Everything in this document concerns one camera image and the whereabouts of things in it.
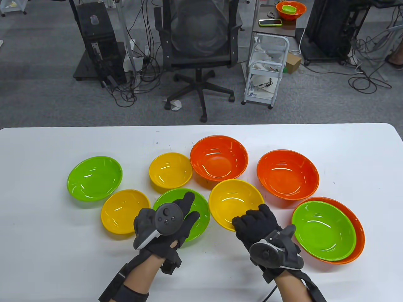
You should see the person's right hand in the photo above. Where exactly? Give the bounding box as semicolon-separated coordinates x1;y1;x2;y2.
231;204;302;280

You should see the person's left hand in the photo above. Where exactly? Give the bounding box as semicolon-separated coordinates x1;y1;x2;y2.
133;191;201;262

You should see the medium green bowl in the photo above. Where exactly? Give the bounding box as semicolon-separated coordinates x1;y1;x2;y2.
153;188;211;242
292;201;357;261
67;156;123;202

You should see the small yellow bowl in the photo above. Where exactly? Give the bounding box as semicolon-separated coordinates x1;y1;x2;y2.
149;152;193;189
101;189;151;235
208;179;265;232

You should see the large orange bowl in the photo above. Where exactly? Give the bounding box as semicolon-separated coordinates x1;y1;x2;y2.
190;135;249;182
276;1;307;21
257;149;320;201
292;197;366;265

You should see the person's right forearm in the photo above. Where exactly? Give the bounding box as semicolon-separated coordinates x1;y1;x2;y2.
277;272;310;302

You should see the person's left forearm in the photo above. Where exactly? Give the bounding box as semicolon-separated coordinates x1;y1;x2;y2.
109;255;164;302

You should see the black hand controller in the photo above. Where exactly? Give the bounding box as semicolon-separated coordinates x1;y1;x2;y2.
133;203;184;250
249;224;305;270

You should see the black armband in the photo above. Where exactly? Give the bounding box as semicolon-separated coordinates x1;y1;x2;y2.
122;285;149;302

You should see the white rolling cart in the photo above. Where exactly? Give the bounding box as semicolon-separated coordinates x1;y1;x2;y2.
241;34;290;110

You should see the beige paper sheet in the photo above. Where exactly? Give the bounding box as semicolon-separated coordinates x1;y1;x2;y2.
252;75;279;95

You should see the black mesh office chair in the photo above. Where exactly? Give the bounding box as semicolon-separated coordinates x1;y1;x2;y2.
154;0;244;123

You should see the white crumpled bag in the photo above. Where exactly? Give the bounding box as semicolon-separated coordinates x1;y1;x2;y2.
253;42;281;65

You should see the cardboard box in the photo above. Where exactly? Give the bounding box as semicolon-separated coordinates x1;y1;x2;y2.
285;53;302;74

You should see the grey metal stand leg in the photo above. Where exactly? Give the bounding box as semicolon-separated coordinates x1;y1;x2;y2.
114;0;139;95

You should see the black equipment tower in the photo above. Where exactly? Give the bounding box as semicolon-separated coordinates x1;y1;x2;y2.
73;2;128;87

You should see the brown side table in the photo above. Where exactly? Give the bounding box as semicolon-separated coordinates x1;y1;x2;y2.
250;3;299;38

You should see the black wheeled cabinet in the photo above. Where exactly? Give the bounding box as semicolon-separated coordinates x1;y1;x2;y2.
304;0;372;66

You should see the white wheeled rack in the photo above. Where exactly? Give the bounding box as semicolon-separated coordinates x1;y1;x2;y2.
0;0;27;17

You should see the black braided cable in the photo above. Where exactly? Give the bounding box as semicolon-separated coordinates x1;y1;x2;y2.
261;283;279;302

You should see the tangle of black cables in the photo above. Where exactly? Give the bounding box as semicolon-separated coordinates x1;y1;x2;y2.
348;31;403;94
101;0;162;108

